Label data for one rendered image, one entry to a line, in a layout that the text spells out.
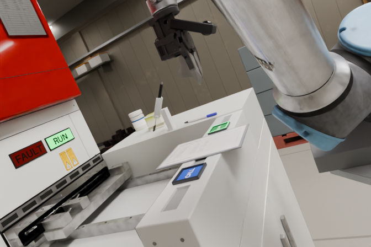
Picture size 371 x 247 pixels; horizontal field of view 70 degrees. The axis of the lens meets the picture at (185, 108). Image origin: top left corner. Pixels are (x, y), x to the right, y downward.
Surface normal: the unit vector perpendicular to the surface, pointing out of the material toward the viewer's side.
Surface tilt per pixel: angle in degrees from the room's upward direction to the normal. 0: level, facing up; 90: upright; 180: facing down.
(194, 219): 90
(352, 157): 90
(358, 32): 42
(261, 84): 90
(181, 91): 90
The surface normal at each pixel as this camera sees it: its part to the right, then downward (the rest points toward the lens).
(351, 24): -0.45, -0.52
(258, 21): -0.13, 0.80
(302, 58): 0.22, 0.59
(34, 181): 0.86, -0.32
